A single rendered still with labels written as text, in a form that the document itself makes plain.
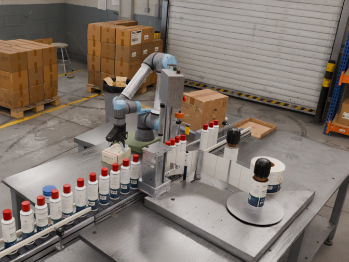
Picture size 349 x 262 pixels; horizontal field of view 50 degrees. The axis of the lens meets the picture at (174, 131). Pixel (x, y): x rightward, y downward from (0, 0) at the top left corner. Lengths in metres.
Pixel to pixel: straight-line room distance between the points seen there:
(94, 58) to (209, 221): 4.89
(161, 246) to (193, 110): 1.45
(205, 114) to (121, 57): 3.37
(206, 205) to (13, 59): 3.86
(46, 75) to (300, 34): 3.97
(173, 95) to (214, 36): 4.80
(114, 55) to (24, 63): 1.48
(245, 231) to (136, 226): 0.55
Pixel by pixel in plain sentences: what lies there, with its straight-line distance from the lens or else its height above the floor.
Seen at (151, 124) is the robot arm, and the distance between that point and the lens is 2.65.
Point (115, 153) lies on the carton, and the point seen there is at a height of 0.90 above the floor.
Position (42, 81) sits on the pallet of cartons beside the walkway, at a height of 0.42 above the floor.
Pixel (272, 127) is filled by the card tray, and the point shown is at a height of 0.85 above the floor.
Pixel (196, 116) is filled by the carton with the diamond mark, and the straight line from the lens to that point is 3.02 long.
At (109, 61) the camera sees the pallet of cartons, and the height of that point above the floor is 0.60.
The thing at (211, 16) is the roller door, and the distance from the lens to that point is 6.97.
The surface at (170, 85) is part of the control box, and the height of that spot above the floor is 1.42.
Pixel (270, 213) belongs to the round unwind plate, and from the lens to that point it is 2.10.
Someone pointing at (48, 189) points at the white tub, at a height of 0.90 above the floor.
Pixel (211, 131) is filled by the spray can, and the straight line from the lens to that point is 2.64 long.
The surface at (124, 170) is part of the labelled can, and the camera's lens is 2.03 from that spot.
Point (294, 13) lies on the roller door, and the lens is 6.52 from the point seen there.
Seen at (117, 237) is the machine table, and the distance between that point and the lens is 1.90.
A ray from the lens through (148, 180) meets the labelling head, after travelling 2.07.
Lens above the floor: 2.02
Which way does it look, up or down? 23 degrees down
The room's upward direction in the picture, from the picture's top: 5 degrees clockwise
